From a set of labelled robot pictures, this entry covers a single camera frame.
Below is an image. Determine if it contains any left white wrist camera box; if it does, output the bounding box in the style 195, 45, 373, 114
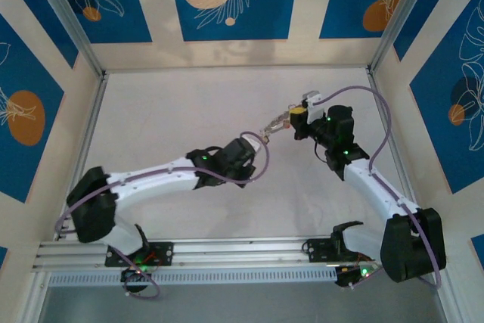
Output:
240, 132, 265, 154

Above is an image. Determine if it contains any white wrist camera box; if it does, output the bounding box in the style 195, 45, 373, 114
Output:
240, 132, 265, 154
302, 90, 326, 124

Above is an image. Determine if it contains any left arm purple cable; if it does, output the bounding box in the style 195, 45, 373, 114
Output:
55, 132, 270, 300

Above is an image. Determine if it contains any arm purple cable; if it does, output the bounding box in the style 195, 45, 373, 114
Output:
55, 132, 270, 300
318, 85, 444, 290

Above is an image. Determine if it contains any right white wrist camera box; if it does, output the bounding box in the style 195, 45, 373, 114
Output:
302, 90, 326, 124

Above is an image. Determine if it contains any aluminium table side rail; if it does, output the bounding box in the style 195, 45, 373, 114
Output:
54, 73, 110, 241
365, 67, 420, 210

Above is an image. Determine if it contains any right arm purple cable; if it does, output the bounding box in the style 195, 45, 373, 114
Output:
318, 85, 444, 290

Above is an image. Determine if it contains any aluminium mounting rail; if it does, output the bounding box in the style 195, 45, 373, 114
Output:
32, 234, 449, 272

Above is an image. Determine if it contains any grey slotted cable duct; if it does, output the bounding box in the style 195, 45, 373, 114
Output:
47, 266, 340, 287

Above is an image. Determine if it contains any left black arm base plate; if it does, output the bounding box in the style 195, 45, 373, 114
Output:
104, 241, 174, 267

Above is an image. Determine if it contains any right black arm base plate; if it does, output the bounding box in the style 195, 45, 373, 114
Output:
302, 238, 377, 263

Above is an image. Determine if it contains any aluminium frame post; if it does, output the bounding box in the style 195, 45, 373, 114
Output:
28, 0, 107, 79
367, 0, 435, 74

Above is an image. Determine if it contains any aluminium frame leg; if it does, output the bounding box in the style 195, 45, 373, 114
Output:
429, 277, 468, 323
20, 272, 52, 323

